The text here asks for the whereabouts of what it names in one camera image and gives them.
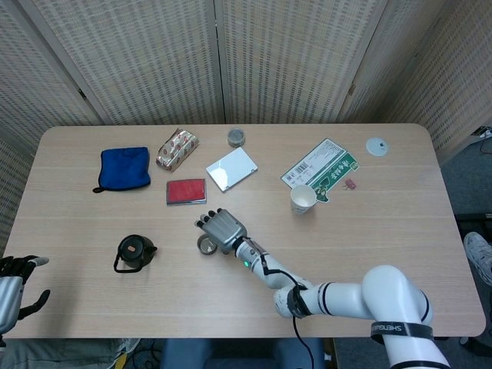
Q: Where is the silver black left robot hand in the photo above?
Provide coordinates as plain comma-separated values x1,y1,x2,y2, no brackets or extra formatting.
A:
0,254,52,339

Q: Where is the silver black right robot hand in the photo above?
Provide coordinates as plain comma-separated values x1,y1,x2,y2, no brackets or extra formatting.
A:
194,208,248,256

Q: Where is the dark green tea cup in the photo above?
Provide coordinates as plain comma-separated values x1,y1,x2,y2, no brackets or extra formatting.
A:
196,234,221,256

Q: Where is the black cast iron teapot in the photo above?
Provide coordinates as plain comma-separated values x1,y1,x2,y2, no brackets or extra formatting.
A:
113,234,158,274

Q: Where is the blue robot base seat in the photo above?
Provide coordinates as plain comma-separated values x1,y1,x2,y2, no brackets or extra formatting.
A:
159,337,326,369

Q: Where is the red ink pad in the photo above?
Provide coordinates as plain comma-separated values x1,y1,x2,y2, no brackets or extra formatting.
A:
165,178,208,207

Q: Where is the white flat plastic box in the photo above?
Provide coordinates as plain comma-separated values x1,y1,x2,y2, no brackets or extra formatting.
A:
205,146,259,193

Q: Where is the white printed paper cup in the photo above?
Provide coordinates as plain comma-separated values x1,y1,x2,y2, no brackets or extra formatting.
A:
289,184,317,216

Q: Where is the small round clear jar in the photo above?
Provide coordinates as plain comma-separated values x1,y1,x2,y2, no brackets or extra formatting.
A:
227,128,247,148

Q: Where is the gold wrapped package red print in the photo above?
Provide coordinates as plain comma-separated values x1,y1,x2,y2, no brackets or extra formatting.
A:
155,128,201,173

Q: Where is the blue cloth pouch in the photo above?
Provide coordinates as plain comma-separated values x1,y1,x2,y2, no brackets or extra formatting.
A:
92,145,152,194

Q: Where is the green and white paper packet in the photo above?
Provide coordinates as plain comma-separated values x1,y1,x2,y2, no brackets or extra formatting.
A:
280,138,362,204

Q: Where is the white round table grommet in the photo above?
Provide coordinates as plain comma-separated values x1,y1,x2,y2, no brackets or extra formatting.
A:
365,137,392,157

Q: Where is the woven folding screen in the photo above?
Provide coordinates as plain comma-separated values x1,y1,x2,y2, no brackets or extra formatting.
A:
0,0,492,262

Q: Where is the white sneaker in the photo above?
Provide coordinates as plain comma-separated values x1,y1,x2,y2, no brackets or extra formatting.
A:
463,231,492,288

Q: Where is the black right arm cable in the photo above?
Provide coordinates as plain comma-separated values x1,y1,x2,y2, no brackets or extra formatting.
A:
245,238,327,369

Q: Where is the floor cable with plug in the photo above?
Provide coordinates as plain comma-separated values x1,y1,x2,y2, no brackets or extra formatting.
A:
469,125,492,155

